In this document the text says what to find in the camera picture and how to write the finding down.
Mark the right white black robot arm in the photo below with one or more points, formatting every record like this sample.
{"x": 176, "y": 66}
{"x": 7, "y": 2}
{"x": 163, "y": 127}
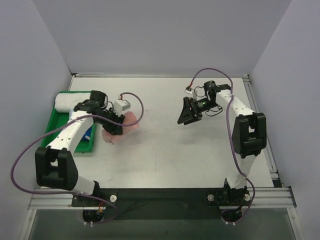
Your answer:
{"x": 246, "y": 129}

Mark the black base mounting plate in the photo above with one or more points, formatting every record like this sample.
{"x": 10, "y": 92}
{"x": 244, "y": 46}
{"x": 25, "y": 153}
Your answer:
{"x": 163, "y": 204}

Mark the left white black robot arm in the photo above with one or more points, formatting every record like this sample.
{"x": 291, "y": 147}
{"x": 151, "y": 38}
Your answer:
{"x": 54, "y": 164}

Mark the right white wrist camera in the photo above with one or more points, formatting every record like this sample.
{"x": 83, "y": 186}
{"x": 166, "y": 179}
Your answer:
{"x": 189, "y": 90}

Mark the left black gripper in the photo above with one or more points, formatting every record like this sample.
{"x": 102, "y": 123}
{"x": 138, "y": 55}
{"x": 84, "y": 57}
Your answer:
{"x": 114, "y": 122}

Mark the aluminium front rail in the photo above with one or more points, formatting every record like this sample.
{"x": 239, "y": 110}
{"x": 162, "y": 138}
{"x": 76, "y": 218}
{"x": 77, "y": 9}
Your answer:
{"x": 265, "y": 198}

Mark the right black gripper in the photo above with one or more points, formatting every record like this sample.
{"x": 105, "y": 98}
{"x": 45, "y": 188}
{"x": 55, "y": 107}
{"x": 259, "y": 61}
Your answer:
{"x": 193, "y": 110}

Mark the rolled dark blue towel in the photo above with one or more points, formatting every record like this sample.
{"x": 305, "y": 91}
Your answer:
{"x": 87, "y": 135}

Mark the rolled white towel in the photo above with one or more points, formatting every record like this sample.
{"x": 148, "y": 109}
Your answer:
{"x": 66, "y": 101}

